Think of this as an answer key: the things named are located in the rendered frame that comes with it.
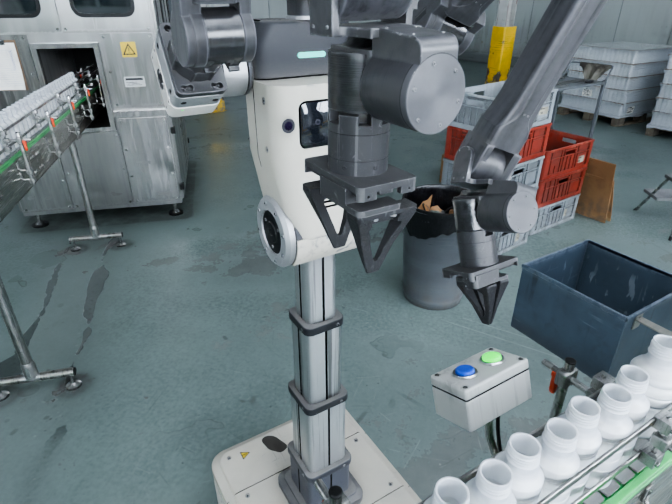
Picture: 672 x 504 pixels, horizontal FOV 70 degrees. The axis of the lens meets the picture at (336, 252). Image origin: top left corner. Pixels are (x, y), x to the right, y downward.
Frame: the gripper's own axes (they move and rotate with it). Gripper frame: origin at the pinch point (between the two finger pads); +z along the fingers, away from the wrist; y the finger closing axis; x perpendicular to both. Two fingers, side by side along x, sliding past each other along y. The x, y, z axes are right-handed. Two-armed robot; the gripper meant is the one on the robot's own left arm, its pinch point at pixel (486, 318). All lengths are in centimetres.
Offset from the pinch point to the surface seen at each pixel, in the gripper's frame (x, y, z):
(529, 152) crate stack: 164, 219, -14
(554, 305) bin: 31, 57, 20
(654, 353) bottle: -17.1, 14.5, 6.6
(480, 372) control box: -0.9, -3.6, 7.6
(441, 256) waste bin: 146, 117, 30
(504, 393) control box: -3.3, -1.5, 11.2
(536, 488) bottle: -17.9, -13.2, 13.4
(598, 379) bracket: -10.9, 10.5, 11.0
